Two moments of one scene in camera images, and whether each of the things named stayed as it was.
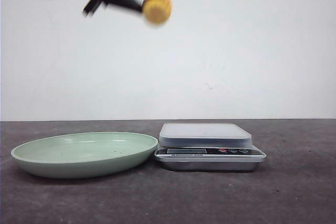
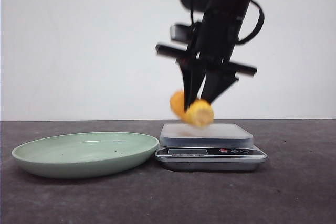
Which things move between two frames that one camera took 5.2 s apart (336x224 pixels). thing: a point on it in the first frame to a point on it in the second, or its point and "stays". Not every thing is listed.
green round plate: [77, 155] stays
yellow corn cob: [157, 8] to [199, 114]
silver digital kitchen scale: [207, 147] stays
